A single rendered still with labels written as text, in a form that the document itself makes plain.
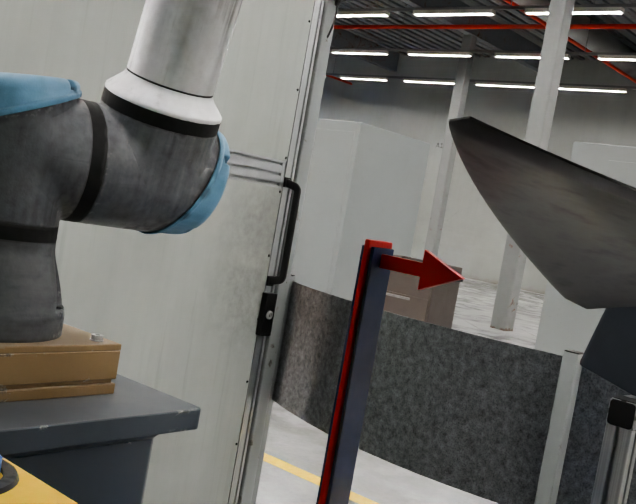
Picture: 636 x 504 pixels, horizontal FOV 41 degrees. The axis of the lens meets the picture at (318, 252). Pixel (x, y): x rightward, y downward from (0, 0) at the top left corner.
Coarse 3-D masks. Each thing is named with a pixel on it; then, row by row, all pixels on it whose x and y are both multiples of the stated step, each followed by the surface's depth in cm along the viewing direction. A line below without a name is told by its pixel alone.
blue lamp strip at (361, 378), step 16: (368, 272) 52; (384, 272) 53; (368, 288) 52; (384, 288) 53; (368, 304) 52; (368, 320) 53; (368, 336) 53; (352, 352) 52; (368, 352) 53; (352, 368) 52; (368, 368) 53; (352, 384) 52; (368, 384) 54; (352, 400) 53; (352, 416) 53; (352, 432) 53; (336, 448) 53; (352, 448) 54; (336, 464) 53; (352, 464) 54; (336, 480) 53; (336, 496) 53
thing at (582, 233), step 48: (480, 144) 35; (528, 144) 32; (480, 192) 42; (528, 192) 38; (576, 192) 35; (624, 192) 32; (528, 240) 46; (576, 240) 43; (624, 240) 40; (576, 288) 50; (624, 288) 47
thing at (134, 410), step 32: (128, 384) 85; (0, 416) 68; (32, 416) 69; (64, 416) 71; (96, 416) 72; (128, 416) 74; (160, 416) 77; (192, 416) 80; (0, 448) 65; (32, 448) 67; (64, 448) 70; (96, 448) 74; (128, 448) 76; (64, 480) 71; (96, 480) 74; (128, 480) 77
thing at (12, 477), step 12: (12, 468) 37; (0, 480) 35; (12, 480) 35; (24, 480) 36; (36, 480) 36; (0, 492) 34; (12, 492) 35; (24, 492) 35; (36, 492) 35; (48, 492) 35
